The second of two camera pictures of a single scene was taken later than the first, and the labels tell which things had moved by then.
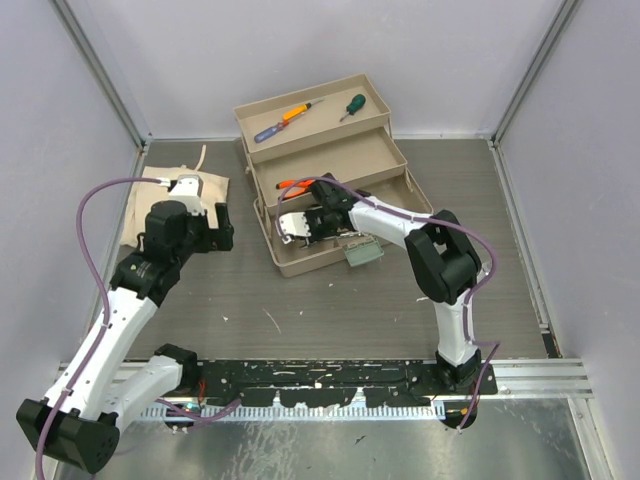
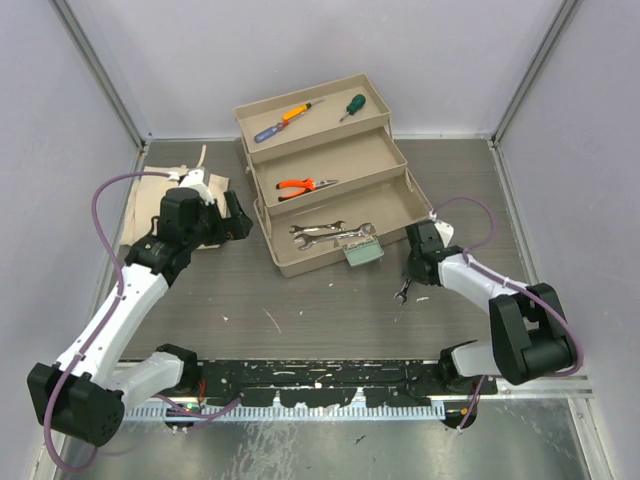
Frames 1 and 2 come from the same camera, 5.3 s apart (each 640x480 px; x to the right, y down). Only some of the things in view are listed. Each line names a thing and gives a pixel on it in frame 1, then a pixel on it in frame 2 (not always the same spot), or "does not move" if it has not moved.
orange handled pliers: x=301 y=188 does not move
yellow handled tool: x=301 y=109 does not move
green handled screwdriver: x=356 y=104 does not move
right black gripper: x=313 y=235 → x=413 y=275
